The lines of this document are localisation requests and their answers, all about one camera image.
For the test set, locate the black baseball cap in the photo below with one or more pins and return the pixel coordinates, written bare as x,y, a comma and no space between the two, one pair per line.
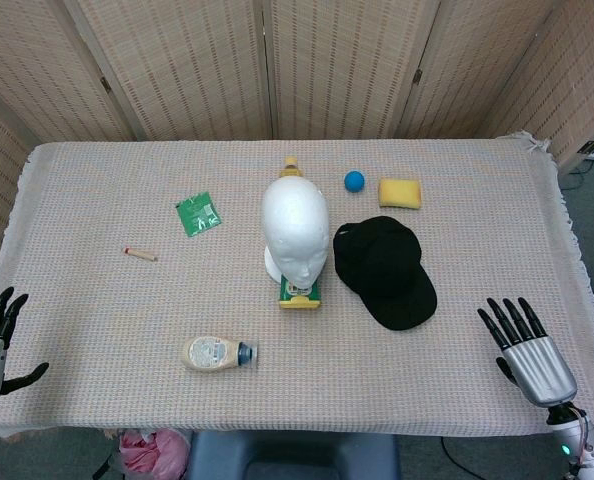
382,270

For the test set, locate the green foil sachet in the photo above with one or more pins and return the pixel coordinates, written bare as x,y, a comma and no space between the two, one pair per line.
198,213

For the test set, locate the yellow sponge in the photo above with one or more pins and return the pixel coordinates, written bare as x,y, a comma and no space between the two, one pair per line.
400,193

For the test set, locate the green container with yellow lid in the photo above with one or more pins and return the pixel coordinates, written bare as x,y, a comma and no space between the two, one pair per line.
302,297

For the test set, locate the bamboo folding screen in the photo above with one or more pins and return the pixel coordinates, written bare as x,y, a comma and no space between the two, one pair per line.
197,65

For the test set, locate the small tan stick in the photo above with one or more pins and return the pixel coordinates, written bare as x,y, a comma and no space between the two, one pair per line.
139,254

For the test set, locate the white foam mannequin head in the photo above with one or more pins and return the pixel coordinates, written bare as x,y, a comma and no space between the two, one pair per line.
294,220

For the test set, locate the brass screen hinge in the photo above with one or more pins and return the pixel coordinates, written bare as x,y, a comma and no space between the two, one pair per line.
418,76
106,84

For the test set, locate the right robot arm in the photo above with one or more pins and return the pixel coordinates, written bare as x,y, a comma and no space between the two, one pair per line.
579,442

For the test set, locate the yellow capped bottle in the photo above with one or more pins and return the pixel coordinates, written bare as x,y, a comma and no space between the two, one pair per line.
290,167

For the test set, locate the pink plastic bag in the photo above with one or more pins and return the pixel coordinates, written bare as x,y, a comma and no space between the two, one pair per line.
152,450

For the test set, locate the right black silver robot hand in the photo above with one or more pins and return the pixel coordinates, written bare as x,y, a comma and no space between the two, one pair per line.
542,372

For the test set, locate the woven checked tablecloth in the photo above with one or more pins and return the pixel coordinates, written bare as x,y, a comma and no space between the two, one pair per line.
127,310

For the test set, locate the mayonnaise squeeze bottle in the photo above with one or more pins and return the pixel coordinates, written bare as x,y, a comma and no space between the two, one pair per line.
209,352

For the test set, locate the blue ball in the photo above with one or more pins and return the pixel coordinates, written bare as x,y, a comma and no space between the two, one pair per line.
354,181

